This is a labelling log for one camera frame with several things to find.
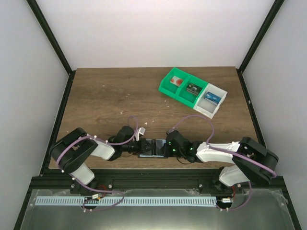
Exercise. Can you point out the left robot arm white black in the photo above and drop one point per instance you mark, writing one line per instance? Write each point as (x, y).
(71, 152)

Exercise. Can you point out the white bin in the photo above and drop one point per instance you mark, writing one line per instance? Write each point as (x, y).
(205, 107)

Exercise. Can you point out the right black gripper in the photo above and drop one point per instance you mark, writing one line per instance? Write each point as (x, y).
(163, 147)

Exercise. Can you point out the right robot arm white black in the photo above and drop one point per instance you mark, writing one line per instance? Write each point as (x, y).
(250, 161)

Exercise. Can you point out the red white card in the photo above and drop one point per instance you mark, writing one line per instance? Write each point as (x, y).
(176, 81)

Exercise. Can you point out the black card holder wallet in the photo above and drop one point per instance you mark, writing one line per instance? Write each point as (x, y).
(140, 155)

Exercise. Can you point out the right black frame post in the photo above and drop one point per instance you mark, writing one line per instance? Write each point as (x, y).
(277, 4)

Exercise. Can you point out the green bin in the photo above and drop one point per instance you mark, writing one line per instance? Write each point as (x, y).
(187, 98)
(167, 88)

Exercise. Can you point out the black card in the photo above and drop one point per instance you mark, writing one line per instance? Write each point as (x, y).
(194, 89)

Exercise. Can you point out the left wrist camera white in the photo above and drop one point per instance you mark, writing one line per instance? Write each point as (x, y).
(140, 132)

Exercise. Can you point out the grey vip card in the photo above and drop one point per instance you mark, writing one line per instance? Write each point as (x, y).
(160, 147)

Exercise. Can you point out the green bin middle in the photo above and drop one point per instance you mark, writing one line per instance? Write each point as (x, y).
(187, 98)

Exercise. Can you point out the black aluminium front rail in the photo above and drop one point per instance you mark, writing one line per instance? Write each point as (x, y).
(203, 180)

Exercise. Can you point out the black frame post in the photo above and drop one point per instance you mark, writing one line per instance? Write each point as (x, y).
(49, 34)
(277, 4)

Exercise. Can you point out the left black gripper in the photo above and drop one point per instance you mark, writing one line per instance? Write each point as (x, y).
(143, 146)

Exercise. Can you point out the left black frame post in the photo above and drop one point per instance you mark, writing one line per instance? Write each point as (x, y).
(49, 34)

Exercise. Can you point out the light blue slotted cable duct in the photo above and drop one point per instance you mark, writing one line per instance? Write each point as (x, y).
(202, 201)

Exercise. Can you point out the blue card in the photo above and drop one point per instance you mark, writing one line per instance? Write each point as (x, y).
(212, 98)

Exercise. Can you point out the green bin left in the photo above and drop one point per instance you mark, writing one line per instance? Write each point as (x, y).
(167, 88)

